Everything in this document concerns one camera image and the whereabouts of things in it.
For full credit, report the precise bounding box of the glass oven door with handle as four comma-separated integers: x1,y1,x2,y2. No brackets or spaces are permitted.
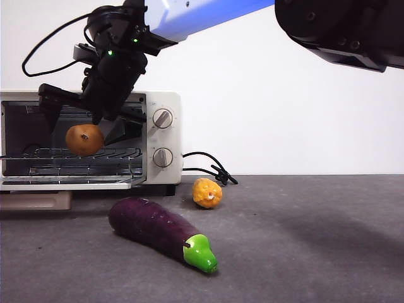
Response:
0,175,147,211

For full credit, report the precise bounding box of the oven knob slanted pointer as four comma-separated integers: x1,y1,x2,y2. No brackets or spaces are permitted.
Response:
152,109,174,130

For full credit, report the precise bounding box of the cream Toshiba toaster oven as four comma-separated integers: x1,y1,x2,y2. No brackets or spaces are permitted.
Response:
0,90,184,198

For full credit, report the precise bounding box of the oven knob upright pointer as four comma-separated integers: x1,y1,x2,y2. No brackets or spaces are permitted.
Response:
153,147,174,170

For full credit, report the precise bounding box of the purple toy eggplant green stem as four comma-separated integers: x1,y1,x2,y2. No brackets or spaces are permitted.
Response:
108,197,218,274

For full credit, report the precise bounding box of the yellow bumpy toy fruit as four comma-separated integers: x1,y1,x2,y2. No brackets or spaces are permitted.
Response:
192,177,223,210

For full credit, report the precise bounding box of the oven wire rack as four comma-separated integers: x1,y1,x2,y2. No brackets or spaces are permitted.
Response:
0,146,143,162

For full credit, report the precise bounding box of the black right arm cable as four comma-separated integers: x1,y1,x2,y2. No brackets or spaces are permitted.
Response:
21,11,102,78

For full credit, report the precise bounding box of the right pale grey camera box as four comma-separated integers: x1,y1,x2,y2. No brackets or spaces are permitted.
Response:
73,44,97,61

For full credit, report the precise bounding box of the black oven power cable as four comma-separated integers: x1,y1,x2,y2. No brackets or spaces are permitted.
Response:
182,151,239,186

